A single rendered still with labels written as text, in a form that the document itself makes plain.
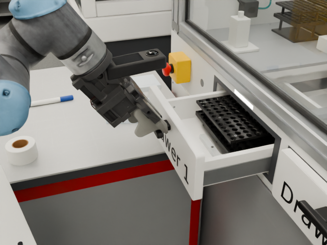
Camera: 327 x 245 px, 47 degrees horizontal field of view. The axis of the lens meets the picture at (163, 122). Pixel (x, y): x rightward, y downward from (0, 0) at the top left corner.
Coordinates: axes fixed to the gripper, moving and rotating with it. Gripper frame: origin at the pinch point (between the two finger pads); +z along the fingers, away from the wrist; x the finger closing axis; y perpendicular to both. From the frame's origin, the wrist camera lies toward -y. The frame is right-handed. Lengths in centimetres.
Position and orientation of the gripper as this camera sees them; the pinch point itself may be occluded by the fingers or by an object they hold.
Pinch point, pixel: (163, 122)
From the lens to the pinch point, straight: 77.0
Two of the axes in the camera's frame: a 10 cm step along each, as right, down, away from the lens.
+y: -7.8, 6.2, 0.9
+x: 3.1, 5.1, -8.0
